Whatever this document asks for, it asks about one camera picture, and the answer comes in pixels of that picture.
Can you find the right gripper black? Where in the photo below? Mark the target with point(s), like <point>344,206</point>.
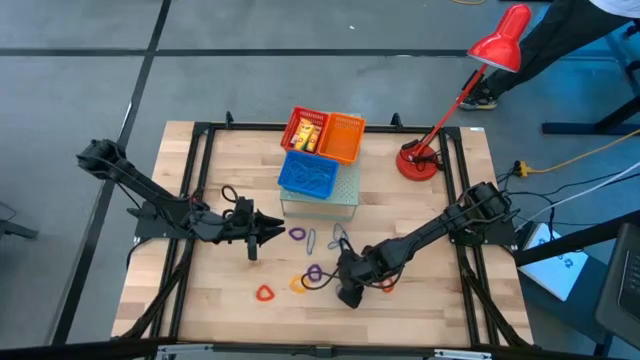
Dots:
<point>352,277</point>

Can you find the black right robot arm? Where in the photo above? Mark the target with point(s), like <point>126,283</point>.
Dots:
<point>425,232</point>

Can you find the yellow crayon box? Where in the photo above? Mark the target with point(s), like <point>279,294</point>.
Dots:
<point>301,134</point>
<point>315,140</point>

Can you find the blue plastic basket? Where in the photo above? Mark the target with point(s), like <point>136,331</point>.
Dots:
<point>287,185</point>

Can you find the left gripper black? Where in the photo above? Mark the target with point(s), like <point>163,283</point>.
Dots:
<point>237,230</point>

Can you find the black stand foot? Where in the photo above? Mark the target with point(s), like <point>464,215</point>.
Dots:
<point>590,127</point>

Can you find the white box with blue print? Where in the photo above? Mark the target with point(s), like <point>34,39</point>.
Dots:
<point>555,262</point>

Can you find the black stand bar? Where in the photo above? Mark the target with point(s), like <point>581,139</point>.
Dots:
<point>575,241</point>

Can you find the dark grey stand foot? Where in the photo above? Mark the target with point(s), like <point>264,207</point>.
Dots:
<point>17,230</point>

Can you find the orange plastic basket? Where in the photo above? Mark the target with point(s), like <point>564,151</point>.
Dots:
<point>342,140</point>

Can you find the dark grey monitor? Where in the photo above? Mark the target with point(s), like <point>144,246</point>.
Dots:
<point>622,290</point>

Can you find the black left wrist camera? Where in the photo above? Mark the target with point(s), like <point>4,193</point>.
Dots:
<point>243,210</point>

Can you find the black aluminium frame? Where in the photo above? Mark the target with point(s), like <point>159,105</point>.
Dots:
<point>260,350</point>

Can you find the person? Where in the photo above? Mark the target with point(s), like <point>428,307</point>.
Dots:
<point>550,45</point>

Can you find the yellow black power plug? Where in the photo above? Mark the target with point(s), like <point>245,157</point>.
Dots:
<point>523,169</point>

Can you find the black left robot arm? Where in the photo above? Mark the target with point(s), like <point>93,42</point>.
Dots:
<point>150,195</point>

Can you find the red desk lamp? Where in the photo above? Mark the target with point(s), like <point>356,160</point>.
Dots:
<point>500,47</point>

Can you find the blue rubber band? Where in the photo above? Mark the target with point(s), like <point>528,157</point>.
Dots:
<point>310,247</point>
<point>322,174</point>
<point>332,245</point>
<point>299,169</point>
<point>316,184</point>
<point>336,231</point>
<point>305,181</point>

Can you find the silver frame bracket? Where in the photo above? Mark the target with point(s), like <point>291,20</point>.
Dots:
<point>462,354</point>
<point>185,350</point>

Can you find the red plastic basket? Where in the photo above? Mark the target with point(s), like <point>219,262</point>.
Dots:
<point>290,125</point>

